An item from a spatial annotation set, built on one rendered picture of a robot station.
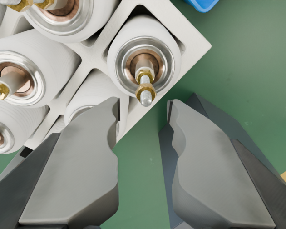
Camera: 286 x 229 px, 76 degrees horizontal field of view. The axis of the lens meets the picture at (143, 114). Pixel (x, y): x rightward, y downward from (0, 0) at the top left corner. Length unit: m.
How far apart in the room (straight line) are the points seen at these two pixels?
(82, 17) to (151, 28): 0.08
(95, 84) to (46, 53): 0.08
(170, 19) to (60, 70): 0.17
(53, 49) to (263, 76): 0.52
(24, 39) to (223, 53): 0.43
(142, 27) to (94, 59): 0.12
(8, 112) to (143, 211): 0.76
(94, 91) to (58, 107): 0.11
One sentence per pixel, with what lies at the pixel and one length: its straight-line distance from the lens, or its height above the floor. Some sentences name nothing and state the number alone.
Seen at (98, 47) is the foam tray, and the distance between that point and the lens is 0.31.
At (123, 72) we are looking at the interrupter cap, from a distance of 0.24.
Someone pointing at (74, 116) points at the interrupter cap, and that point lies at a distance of 0.28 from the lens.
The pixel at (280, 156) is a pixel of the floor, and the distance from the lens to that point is 0.85.
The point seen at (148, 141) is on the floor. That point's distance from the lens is 0.63.
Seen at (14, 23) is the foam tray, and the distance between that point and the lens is 0.35.
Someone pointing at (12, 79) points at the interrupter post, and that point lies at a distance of 0.27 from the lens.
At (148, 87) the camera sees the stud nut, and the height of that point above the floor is 0.33.
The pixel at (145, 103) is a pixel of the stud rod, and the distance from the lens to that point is 0.16.
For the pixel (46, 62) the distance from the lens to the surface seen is 0.27.
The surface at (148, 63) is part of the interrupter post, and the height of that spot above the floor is 0.27.
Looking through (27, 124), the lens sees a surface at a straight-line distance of 0.36.
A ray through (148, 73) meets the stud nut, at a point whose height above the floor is 0.29.
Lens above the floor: 0.48
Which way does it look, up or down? 57 degrees down
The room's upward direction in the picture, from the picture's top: 179 degrees clockwise
